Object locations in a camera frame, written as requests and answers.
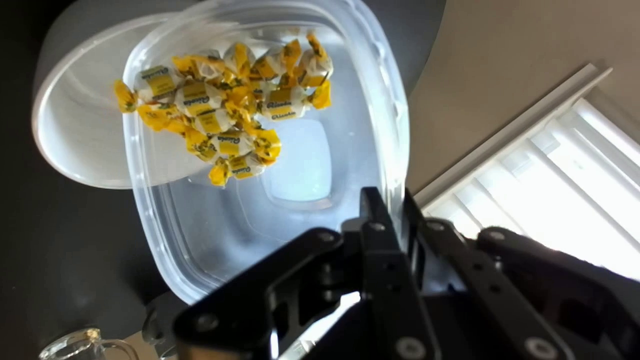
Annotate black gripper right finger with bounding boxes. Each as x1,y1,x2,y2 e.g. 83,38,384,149
403,189,640,360

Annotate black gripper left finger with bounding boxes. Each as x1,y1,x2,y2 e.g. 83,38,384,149
174,186,438,360

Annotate clear plastic food container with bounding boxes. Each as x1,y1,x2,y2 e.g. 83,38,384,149
121,0,413,307

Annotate yellow candy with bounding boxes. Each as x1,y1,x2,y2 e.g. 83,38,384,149
228,153,266,182
253,127,285,166
112,62,180,115
174,78,227,112
192,108,236,140
224,40,255,76
215,128,253,160
171,52,231,83
278,37,307,76
248,48,282,83
303,31,337,86
223,83,263,127
183,128,220,164
134,103,192,137
309,78,337,112
263,84,310,122
206,157,234,191

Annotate white ceramic bowl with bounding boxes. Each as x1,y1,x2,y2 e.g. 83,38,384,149
30,0,224,193

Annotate white vertical window blinds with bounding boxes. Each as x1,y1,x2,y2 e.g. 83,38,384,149
425,99,640,285

